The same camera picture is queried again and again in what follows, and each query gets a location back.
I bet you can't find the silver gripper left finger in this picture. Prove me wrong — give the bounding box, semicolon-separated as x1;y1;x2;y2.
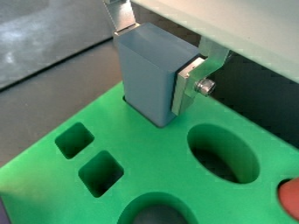
103;0;139;36

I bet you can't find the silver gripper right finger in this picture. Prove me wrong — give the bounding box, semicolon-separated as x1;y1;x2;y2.
172;37;229;115

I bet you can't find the blue rectangular block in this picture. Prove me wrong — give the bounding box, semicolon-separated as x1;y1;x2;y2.
116;23;199;127

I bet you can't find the green shape sorter board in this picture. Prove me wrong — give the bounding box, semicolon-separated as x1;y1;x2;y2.
0;86;299;224

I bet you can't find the red rounded block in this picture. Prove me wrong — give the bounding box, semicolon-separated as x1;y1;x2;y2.
277;178;299;221

